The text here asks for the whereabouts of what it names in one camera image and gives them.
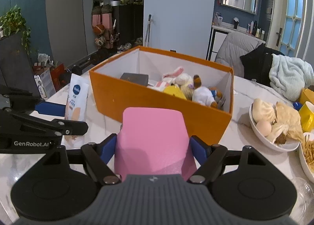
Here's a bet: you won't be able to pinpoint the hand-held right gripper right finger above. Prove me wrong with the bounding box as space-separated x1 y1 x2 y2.
187 135 273 186

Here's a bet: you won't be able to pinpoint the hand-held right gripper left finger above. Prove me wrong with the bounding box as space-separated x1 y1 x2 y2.
29 133 121 186

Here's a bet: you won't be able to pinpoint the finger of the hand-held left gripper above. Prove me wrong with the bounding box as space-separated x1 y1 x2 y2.
0 84 68 119
0 108 89 142

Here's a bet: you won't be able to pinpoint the white lotion pouch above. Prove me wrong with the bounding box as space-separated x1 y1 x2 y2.
64 73 89 148

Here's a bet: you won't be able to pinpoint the pink case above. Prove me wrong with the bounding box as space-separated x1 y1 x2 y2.
114 107 197 182

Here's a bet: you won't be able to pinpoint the brown bear plush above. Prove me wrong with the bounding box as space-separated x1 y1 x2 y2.
186 75 224 109

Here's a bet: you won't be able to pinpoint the orange storage box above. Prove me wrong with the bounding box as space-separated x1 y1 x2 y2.
89 45 235 145

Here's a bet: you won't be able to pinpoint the yellow tape measure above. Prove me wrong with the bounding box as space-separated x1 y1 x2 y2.
163 85 187 100

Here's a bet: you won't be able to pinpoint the white crochet rabbit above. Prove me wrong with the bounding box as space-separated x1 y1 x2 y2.
162 67 194 88

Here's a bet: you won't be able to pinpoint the grey lidded box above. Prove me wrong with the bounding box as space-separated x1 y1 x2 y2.
120 72 150 86

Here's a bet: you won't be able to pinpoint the white printed carton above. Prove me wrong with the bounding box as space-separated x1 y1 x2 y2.
34 67 56 99

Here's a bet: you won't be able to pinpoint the red carton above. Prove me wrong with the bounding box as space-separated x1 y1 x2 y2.
50 62 67 91

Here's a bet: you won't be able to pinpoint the crumpled plastic bag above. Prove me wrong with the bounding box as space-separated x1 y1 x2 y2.
37 53 53 66

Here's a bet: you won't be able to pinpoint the dark plant stand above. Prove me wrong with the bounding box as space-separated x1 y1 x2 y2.
0 34 37 90

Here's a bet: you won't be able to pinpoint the white bowl with buns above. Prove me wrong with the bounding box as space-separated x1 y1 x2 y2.
249 98 301 152

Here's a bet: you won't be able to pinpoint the boiled egg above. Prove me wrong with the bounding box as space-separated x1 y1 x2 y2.
256 120 272 137

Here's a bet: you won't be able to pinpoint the large steamed bun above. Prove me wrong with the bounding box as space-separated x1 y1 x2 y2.
252 98 276 123

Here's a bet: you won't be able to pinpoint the small steamed bun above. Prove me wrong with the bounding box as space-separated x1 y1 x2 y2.
266 122 288 142

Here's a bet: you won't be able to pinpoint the white sneakers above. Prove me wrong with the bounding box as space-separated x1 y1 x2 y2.
116 42 131 54

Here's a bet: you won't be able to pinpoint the green potted plant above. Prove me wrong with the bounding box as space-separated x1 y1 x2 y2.
0 4 32 54

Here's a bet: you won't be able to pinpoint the black jacket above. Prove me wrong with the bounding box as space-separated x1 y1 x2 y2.
240 43 285 85

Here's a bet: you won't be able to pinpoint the pink sports bag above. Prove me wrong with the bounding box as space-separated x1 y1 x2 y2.
91 14 113 30

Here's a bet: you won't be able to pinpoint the grey quilted chair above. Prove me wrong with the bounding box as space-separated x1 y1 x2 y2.
215 31 265 78

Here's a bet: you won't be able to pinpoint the white bowl with potato strips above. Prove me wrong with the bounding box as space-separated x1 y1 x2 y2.
299 132 314 182

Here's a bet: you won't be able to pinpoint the white vanity counter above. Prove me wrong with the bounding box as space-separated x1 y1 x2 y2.
206 25 267 61

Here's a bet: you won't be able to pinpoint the fried potato strips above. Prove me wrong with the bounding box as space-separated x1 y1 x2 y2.
301 134 314 174

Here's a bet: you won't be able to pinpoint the black cabinet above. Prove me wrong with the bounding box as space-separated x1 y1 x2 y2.
111 3 144 49

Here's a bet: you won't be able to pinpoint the yellow mug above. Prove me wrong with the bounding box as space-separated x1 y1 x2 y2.
298 101 314 132

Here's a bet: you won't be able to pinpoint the clear glass plate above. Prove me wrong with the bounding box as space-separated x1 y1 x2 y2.
292 177 314 220

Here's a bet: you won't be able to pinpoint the light blue fleece blanket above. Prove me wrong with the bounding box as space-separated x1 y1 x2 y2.
269 54 314 101

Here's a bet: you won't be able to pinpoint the yellow bowl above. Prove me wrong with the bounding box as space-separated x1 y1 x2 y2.
299 88 314 105

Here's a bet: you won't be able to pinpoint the row of toiletry bottles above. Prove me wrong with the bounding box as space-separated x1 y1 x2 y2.
246 20 266 40

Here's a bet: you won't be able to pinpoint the white glass panel door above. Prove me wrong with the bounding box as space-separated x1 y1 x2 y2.
266 0 314 57

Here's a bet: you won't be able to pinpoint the grey mop handle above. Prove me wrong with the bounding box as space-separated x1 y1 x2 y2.
144 14 152 47

